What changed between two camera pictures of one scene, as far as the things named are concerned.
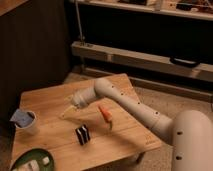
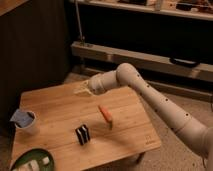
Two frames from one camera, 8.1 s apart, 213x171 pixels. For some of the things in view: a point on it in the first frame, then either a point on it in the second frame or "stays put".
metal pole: [79, 22] stays put
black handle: [184, 62] stays put
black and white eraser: [83, 134] stays put
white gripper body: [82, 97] -> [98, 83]
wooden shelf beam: [164, 64] stays put
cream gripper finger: [68, 112] -> [84, 88]
